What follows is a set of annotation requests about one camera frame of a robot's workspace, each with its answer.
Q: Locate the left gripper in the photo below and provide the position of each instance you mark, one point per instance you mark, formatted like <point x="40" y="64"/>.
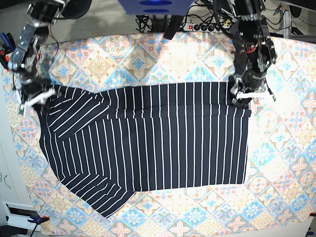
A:
<point x="242" y="88"/>

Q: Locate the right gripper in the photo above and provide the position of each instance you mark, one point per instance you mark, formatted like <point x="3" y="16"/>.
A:
<point x="34" y="91"/>

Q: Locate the navy white striped T-shirt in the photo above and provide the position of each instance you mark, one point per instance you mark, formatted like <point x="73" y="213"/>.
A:
<point x="104" y="147"/>

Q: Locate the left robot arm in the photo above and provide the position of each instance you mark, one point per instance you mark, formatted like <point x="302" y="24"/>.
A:
<point x="254" y="53"/>

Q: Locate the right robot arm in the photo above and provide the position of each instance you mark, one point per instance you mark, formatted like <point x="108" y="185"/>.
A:
<point x="44" y="13"/>

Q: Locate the red blue clamp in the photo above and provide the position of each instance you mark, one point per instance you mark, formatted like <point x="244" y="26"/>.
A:
<point x="6" y="47"/>

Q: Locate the black round stool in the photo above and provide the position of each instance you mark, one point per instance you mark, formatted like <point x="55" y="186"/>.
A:
<point x="76" y="9"/>

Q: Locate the blue clamp orange tip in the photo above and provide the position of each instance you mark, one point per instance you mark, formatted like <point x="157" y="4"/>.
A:
<point x="38" y="220"/>

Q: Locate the white power strip red switch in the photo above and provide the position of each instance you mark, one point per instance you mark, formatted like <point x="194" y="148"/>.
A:
<point x="205" y="27"/>

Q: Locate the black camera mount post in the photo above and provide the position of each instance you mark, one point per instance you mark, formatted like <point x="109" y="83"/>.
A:
<point x="173" y="26"/>

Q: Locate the white wall vent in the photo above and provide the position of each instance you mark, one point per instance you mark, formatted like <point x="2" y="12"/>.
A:
<point x="19" y="214"/>

